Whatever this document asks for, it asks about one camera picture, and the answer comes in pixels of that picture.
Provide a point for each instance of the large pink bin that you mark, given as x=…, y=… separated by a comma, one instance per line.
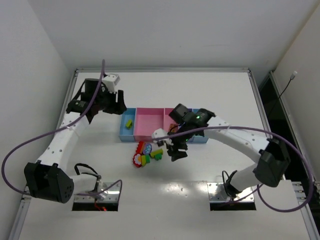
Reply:
x=147, y=120

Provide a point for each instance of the light blue bin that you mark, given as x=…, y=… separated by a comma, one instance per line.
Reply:
x=198, y=139
x=126, y=129

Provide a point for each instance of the purple paw print lego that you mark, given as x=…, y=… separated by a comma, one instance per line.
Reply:
x=147, y=149

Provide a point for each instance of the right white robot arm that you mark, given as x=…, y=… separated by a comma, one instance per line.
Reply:
x=269, y=162

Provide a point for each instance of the dark green lego brick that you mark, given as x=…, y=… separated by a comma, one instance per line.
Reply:
x=158, y=157

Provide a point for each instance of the red flower lego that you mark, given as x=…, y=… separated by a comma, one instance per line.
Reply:
x=136, y=160

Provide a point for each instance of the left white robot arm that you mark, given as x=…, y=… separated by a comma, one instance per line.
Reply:
x=46, y=178

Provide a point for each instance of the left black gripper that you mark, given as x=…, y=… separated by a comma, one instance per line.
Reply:
x=110, y=100

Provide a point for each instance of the red orange lego stack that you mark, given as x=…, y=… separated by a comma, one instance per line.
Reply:
x=140, y=147

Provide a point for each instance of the orange lego brick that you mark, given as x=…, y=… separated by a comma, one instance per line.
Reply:
x=173, y=127

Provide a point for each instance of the small pink bin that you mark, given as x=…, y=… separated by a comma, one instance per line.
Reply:
x=167, y=120

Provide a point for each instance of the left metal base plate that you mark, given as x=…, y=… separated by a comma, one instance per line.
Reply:
x=110, y=194

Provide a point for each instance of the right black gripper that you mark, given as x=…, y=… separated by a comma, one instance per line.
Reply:
x=175, y=144

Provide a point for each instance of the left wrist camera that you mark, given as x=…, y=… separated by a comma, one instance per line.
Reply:
x=111, y=81

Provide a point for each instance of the dark blue bin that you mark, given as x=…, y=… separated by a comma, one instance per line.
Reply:
x=190, y=140

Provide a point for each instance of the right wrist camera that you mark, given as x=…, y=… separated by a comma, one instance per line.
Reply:
x=161, y=138

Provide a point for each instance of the yellow green red lego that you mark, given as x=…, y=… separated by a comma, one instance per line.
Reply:
x=145, y=159

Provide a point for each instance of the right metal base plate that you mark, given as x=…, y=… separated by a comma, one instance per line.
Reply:
x=217, y=194

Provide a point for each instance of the metal base plate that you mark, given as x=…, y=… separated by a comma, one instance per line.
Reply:
x=217, y=194
x=110, y=194

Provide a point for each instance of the right light blue bin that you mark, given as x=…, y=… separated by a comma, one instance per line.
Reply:
x=198, y=139

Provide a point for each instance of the small lime lego brick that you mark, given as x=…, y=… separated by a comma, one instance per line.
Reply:
x=129, y=124

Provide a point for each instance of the left light blue bin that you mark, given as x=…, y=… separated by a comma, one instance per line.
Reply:
x=126, y=129

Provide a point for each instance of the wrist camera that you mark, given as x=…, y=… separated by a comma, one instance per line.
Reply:
x=161, y=138
x=111, y=81

